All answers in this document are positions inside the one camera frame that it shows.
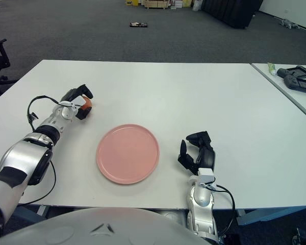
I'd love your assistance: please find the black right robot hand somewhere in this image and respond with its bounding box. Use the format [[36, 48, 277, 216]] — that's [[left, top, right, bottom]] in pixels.
[[177, 131, 217, 187]]

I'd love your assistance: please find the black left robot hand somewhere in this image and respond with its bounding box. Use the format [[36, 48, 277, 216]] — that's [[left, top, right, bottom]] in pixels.
[[60, 84, 94, 120]]

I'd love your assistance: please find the red orange apple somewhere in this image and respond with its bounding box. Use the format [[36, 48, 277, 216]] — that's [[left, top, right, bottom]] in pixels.
[[80, 96, 92, 111]]

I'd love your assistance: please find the pink round plate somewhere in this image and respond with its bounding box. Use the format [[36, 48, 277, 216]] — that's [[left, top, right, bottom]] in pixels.
[[96, 124, 160, 185]]

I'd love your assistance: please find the dark grey handheld controller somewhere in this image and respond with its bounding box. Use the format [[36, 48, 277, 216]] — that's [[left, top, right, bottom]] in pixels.
[[283, 76, 306, 95]]

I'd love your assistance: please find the black framed handheld controller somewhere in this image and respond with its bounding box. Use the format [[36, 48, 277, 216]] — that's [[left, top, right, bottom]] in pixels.
[[276, 65, 306, 79]]

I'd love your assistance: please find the wooden pallet crate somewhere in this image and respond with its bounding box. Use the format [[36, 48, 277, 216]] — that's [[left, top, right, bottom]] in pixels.
[[144, 0, 166, 10]]

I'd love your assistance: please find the grey robot torso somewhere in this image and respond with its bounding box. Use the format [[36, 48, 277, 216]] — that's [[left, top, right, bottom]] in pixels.
[[0, 207, 215, 245]]

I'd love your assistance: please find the black partition screen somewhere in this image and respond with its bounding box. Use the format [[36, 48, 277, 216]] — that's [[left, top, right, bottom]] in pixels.
[[201, 0, 264, 29]]

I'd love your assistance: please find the grey quadruped robot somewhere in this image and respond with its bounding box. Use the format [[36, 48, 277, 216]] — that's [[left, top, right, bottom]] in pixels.
[[279, 19, 301, 30]]

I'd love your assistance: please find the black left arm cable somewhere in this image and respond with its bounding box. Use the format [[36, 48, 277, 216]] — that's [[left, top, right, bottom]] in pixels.
[[17, 95, 72, 205]]

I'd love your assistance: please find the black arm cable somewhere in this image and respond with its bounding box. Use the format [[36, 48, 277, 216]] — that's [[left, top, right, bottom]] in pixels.
[[209, 185, 237, 235], [17, 95, 72, 205]]

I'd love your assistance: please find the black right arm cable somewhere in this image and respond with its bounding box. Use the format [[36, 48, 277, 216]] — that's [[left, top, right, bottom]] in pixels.
[[209, 185, 237, 235]]

